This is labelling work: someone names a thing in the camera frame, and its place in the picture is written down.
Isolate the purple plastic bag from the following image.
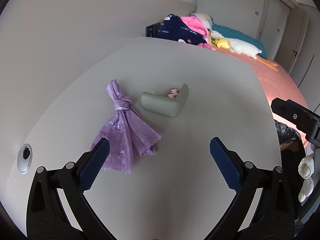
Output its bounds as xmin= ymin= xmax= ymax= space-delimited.
xmin=91 ymin=80 xmax=162 ymax=173

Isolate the grey foam corner guard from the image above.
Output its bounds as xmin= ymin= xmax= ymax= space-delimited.
xmin=140 ymin=83 xmax=189 ymax=118

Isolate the black lined trash bin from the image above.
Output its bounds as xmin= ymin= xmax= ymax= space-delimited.
xmin=274 ymin=120 xmax=301 ymax=151

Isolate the right white gloved hand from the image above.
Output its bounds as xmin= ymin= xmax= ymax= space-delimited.
xmin=298 ymin=154 xmax=315 ymax=203

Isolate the pink bed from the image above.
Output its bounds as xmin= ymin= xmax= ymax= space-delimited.
xmin=212 ymin=45 xmax=311 ymax=131

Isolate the white goose plush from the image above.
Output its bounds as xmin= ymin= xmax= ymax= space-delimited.
xmin=210 ymin=31 xmax=278 ymax=72

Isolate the white door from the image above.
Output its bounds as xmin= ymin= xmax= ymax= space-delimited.
xmin=257 ymin=0 xmax=290 ymax=60

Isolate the yellow duck plush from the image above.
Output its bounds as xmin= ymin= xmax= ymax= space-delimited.
xmin=214 ymin=37 xmax=231 ymax=50

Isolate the teal pillow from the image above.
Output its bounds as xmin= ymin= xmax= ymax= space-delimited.
xmin=212 ymin=23 xmax=268 ymax=59

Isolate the patterned grey yellow pillow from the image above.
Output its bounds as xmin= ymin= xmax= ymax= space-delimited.
xmin=190 ymin=11 xmax=214 ymax=31

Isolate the pink fleece garment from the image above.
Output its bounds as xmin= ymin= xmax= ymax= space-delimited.
xmin=181 ymin=16 xmax=215 ymax=50

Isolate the navy blue blanket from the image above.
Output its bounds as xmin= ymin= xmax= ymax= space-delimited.
xmin=156 ymin=14 xmax=207 ymax=46

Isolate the silver desk cable grommet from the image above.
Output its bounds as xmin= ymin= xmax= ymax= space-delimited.
xmin=16 ymin=144 xmax=33 ymax=174

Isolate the black wall socket panel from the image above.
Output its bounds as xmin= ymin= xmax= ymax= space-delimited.
xmin=145 ymin=22 xmax=161 ymax=37

